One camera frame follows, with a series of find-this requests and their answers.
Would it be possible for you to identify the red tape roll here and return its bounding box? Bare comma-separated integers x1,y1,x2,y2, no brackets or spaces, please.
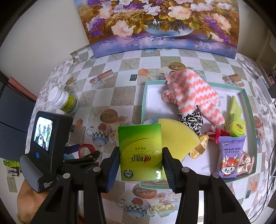
78,144,96,158

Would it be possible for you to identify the pink satin scrunchie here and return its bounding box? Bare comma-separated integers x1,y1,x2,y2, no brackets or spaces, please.
237,153,254,176

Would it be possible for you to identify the green tissue pack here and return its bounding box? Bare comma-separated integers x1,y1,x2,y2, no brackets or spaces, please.
228,113,246,137
118,124,163,182

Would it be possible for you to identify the yellow round snack pack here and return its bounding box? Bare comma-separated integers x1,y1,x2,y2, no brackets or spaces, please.
189,135,209,159

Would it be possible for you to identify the purple baby wipes pack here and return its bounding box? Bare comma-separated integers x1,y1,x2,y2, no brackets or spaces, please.
217,135,246,179

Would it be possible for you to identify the red pink flower hair tie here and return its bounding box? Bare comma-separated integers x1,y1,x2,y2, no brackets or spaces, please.
204,125,231,144

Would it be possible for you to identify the yellow sponge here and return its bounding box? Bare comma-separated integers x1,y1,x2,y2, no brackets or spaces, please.
157,118,201,180

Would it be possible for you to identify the light blue face mask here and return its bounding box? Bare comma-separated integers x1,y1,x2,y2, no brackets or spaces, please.
143,117,159,125

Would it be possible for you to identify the leopard print scrunchie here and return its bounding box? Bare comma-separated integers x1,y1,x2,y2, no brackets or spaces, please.
177,107,204,135

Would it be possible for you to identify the lime green cloth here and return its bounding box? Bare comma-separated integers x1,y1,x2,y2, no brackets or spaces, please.
224,95,243,132

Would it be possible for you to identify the pink white zigzag cloth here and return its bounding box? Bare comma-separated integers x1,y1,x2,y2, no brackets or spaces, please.
162,69,225,126

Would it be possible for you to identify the person's left hand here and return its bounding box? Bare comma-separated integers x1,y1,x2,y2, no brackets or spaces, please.
17,180,49,223

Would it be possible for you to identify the white pill bottle green label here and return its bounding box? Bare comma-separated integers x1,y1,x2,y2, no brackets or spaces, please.
48,86,79,114

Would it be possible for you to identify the dark cabinet red edge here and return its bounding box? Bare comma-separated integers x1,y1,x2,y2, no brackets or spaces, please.
0,73,37,161

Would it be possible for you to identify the checkered patterned tablecloth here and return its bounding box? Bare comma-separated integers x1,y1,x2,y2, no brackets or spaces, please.
34,47,275,223

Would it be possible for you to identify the teal shallow tray box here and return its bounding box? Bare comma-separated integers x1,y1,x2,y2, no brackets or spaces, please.
139,80,258,190

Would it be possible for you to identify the flower painting canvas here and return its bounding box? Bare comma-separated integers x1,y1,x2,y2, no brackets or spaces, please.
75,0,239,58

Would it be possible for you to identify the white power strip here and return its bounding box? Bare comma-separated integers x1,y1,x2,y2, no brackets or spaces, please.
256,76,275,105

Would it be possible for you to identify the black cable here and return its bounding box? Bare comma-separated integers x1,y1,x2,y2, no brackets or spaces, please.
249,144,276,221

